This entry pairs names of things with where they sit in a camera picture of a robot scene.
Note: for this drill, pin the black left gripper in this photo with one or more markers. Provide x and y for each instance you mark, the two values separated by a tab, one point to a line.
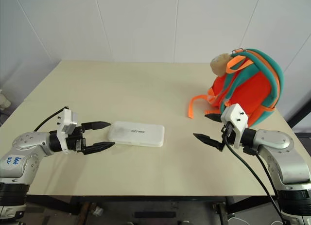
76	142

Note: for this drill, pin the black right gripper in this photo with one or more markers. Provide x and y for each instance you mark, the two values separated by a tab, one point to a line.
232	133

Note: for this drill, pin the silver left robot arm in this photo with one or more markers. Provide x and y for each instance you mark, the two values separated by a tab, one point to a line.
29	142

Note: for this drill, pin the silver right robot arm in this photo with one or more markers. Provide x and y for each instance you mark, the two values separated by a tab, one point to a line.
279	147

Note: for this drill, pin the white box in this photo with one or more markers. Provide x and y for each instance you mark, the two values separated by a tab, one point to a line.
138	133

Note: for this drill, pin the orange and teal backpack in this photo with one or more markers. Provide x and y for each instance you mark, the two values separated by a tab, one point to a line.
252	89

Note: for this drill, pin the beige plush toy charm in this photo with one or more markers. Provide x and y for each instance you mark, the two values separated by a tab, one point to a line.
219	63

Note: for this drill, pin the small white plastic connector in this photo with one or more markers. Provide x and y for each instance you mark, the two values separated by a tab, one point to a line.
98	211

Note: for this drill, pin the black flat bar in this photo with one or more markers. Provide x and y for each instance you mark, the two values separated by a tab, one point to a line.
155	215

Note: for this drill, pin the white plastic pipe fitting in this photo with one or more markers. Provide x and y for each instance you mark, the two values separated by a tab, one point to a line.
4	99

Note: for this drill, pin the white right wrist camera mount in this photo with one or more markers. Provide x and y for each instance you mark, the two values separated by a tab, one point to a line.
236	113

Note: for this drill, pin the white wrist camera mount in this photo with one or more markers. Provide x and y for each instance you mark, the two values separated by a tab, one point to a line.
66	120
236	113

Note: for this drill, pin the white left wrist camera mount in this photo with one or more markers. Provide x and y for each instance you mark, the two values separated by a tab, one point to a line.
66	120

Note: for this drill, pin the black metal table frame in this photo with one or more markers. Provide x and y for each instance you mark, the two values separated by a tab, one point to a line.
155	199

